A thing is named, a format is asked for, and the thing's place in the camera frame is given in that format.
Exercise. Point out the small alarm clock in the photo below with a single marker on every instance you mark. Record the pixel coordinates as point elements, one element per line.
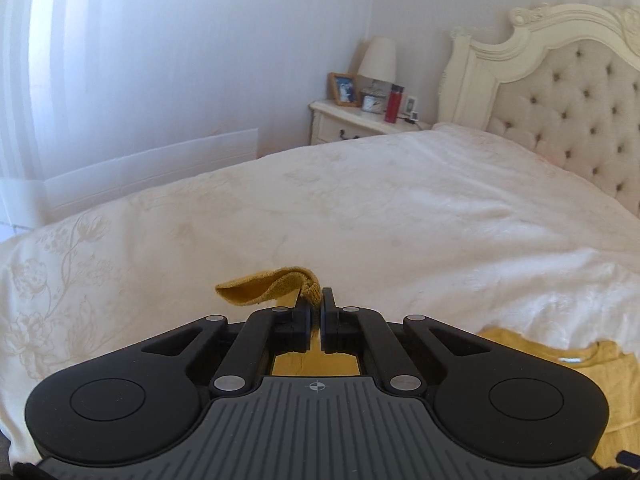
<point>371,104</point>

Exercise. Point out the white floral bedspread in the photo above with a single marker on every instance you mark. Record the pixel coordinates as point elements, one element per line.
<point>350,210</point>

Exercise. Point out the wooden picture frame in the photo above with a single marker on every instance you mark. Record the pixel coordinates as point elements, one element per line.
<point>343,89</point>

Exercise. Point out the white shade table lamp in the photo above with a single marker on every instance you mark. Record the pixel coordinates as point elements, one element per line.
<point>377,60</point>

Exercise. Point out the small white device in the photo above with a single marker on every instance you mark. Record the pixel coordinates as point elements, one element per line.
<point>410,106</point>

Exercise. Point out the red bottle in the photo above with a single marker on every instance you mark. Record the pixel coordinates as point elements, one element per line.
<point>393,105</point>

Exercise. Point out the cream tufted headboard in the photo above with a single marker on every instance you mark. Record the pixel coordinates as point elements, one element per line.
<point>575,100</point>

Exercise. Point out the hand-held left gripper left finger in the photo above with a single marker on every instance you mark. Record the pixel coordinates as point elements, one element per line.
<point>306,327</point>

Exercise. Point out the cream nightstand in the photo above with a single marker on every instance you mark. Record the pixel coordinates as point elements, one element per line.
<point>337,120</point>

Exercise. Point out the yellow knit shirt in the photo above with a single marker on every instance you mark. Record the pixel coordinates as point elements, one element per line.
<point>575,375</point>

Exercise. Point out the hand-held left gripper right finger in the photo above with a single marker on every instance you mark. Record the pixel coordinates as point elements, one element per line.
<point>330,325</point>

